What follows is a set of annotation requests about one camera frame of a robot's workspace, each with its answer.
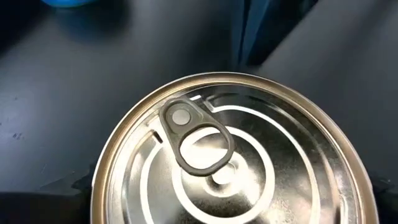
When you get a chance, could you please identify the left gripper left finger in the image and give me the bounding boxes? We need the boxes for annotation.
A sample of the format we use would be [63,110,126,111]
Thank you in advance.
[0,167,95,224]

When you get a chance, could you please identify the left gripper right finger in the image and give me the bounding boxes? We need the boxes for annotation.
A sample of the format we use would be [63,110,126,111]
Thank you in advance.
[369,174,398,224]

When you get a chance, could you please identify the gold tin can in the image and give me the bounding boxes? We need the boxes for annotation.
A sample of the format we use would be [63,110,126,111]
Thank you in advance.
[40,0,98,9]
[90,72,380,224]

